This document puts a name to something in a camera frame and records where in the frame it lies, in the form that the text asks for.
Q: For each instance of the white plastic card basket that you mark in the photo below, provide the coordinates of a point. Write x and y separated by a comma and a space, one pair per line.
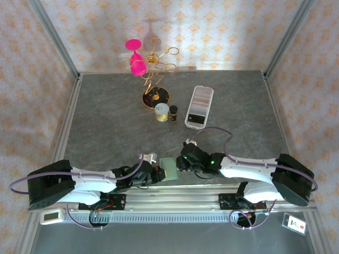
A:
192, 126

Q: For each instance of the stack of credit cards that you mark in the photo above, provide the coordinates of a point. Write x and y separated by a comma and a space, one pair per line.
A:
202, 99

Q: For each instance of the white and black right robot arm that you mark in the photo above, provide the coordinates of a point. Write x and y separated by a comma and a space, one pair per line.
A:
251, 174

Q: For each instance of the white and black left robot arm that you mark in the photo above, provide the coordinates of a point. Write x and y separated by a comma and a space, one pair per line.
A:
90, 182

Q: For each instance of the small black bottle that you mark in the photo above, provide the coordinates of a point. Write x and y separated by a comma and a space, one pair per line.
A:
173, 113

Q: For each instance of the yellow can with white lid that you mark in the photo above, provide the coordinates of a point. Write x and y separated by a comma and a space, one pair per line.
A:
161, 112

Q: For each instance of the white digital thermometer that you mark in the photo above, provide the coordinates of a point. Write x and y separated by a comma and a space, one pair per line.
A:
51, 217

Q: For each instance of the pink wine glass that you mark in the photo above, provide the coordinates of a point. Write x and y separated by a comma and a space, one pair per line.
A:
137, 66

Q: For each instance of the badge in clear case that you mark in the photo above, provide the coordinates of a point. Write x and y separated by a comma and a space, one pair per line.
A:
294, 223

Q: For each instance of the aluminium mounting rail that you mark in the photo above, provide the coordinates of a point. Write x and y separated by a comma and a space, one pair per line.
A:
172, 198

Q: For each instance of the aluminium table side rail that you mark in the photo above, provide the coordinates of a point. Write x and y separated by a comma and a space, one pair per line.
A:
282, 119
64, 127

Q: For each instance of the aluminium frame post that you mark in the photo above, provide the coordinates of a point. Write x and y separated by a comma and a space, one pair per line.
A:
286, 39
55, 39

